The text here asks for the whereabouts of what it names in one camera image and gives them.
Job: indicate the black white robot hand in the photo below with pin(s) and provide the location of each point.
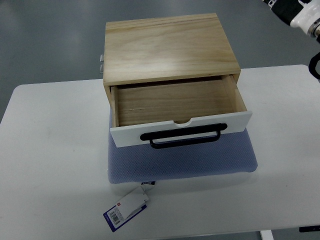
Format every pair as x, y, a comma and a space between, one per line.
303, 14

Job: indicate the white drawer black handle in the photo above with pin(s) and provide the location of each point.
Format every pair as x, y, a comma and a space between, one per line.
177, 113

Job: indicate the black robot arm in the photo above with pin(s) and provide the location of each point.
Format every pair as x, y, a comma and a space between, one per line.
315, 59

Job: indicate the wooden drawer cabinet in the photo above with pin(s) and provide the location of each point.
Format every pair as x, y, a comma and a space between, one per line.
166, 48

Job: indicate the blue mesh cushion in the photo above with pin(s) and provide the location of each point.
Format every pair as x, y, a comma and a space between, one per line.
232, 153

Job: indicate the black table control panel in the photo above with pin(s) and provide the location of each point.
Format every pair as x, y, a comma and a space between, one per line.
307, 229

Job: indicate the white table leg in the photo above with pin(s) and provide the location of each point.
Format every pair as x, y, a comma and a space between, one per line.
266, 235

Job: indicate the white blue product tag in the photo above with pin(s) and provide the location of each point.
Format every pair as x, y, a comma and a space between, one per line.
126, 208

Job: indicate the metal bracket behind cabinet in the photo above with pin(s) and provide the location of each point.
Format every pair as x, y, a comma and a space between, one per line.
101, 61

